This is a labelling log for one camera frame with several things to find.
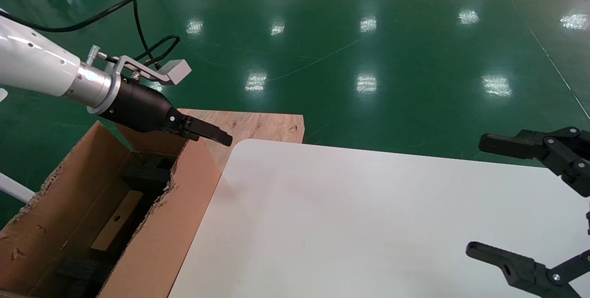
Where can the white tube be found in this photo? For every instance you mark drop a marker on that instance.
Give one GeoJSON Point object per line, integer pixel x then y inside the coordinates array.
{"type": "Point", "coordinates": [14, 189]}

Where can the wooden plywood board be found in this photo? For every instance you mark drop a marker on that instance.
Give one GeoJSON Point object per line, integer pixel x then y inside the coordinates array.
{"type": "Point", "coordinates": [267, 127]}

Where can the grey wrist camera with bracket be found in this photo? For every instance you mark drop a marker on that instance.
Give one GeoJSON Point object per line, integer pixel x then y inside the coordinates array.
{"type": "Point", "coordinates": [177, 69]}

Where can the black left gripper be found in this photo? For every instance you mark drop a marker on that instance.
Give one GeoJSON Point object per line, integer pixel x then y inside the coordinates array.
{"type": "Point", "coordinates": [138, 106]}

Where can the white rounded part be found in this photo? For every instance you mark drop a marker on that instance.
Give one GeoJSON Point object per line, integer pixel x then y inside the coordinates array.
{"type": "Point", "coordinates": [2, 95]}

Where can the large open cardboard box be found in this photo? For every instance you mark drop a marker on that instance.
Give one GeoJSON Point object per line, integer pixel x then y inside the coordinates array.
{"type": "Point", "coordinates": [184, 215]}

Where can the black foam insert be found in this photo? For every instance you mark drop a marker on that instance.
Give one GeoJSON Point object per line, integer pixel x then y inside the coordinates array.
{"type": "Point", "coordinates": [147, 175]}
{"type": "Point", "coordinates": [83, 272]}

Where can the small cardboard box with hole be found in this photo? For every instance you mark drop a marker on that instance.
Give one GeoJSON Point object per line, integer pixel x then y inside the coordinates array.
{"type": "Point", "coordinates": [117, 219]}

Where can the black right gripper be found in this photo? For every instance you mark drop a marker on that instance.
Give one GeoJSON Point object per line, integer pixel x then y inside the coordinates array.
{"type": "Point", "coordinates": [588, 224]}

